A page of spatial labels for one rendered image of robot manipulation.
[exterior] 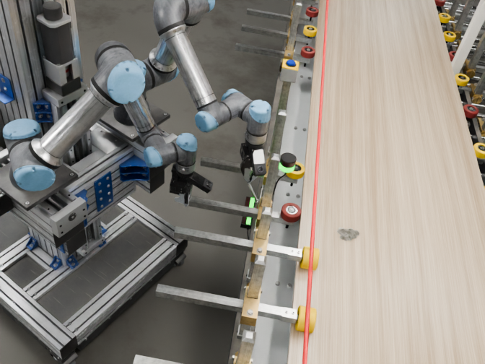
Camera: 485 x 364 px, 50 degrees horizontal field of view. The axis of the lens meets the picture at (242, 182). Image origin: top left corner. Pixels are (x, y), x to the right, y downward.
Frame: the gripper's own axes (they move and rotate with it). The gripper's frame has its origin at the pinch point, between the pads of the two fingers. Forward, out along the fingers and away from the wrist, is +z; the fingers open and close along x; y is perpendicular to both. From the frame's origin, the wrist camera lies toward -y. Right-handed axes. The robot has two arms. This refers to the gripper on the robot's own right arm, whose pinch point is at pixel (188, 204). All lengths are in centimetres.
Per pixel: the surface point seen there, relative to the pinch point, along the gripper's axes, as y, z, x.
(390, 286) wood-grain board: -80, -8, 28
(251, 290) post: -30, -19, 48
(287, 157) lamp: -35.3, -31.8, -3.7
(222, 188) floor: -7, 82, -92
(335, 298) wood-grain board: -60, -8, 37
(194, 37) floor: 49, 83, -270
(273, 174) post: -31.4, -23.6, -2.2
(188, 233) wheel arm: -5.0, -13.6, 25.9
